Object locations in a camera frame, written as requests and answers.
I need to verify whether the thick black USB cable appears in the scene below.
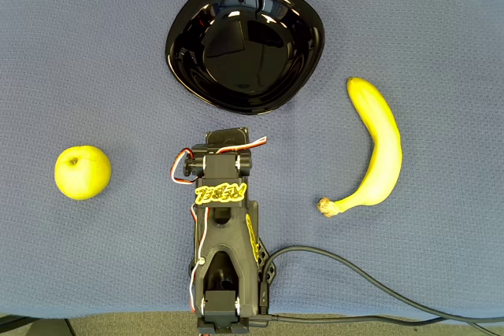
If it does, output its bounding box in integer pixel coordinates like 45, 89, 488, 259
258, 245, 504, 322

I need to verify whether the yellow banana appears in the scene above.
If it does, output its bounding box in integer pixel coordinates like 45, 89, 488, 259
317, 76, 403, 219

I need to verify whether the blue-grey woven cloth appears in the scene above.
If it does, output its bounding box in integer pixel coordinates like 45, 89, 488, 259
0, 0, 504, 321

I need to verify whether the green apple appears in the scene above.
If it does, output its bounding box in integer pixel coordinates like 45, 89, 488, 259
54, 145, 113, 201

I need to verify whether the thin black power cable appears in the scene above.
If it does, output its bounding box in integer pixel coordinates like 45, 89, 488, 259
251, 313, 499, 336

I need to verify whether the black camera stand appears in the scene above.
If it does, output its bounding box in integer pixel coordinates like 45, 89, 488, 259
0, 313, 78, 336

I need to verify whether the glossy black plate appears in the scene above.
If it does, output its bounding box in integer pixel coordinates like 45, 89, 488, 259
164, 0, 327, 116

